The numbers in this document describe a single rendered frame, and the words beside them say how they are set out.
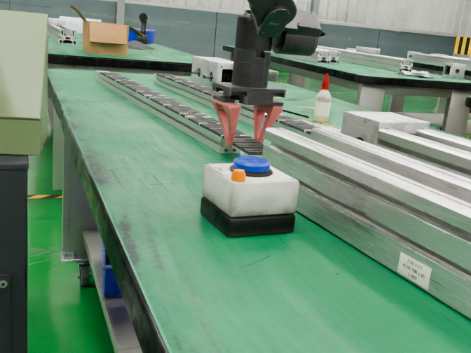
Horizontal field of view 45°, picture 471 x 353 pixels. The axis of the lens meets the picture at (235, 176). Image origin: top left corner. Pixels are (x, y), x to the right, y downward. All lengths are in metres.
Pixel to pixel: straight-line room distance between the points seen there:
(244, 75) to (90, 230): 1.36
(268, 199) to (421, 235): 0.16
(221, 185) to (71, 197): 1.54
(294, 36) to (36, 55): 0.40
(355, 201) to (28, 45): 0.57
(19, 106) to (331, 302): 0.56
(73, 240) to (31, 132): 1.32
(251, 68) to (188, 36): 11.30
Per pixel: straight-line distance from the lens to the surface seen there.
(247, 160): 0.61
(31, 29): 0.98
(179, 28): 12.12
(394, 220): 0.56
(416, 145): 0.81
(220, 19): 12.36
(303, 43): 0.92
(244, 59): 0.89
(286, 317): 0.46
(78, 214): 2.14
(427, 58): 6.17
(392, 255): 0.57
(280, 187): 0.60
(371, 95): 3.42
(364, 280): 0.54
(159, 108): 1.26
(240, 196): 0.58
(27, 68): 0.93
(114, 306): 1.63
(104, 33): 2.91
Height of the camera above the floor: 0.99
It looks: 15 degrees down
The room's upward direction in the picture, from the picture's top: 6 degrees clockwise
